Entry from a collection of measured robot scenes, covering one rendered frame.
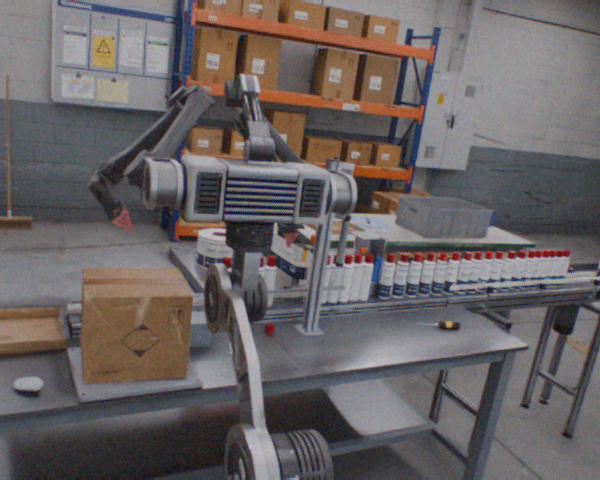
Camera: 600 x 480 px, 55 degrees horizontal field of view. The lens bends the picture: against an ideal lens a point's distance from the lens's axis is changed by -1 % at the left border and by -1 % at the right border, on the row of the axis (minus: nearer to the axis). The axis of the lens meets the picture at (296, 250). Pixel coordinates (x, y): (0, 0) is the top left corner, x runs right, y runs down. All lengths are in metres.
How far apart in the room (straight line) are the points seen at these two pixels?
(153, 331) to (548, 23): 7.94
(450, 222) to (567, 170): 5.61
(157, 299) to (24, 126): 4.98
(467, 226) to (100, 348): 3.20
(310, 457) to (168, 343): 0.60
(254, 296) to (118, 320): 0.39
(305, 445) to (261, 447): 0.12
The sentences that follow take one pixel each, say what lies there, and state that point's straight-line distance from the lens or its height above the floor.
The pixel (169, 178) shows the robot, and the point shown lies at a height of 1.48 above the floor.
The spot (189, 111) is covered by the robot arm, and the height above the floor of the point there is 1.62.
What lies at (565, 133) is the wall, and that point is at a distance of 9.55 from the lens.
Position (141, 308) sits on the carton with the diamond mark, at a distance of 1.69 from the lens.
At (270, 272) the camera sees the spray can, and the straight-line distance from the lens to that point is 2.24.
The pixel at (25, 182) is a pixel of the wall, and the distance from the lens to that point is 6.63.
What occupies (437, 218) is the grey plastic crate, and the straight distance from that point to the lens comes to 4.19.
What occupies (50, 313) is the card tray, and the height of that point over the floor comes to 0.85.
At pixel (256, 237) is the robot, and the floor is 1.34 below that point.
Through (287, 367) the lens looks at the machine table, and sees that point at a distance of 1.98.
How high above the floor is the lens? 1.76
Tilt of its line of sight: 16 degrees down
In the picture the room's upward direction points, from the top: 8 degrees clockwise
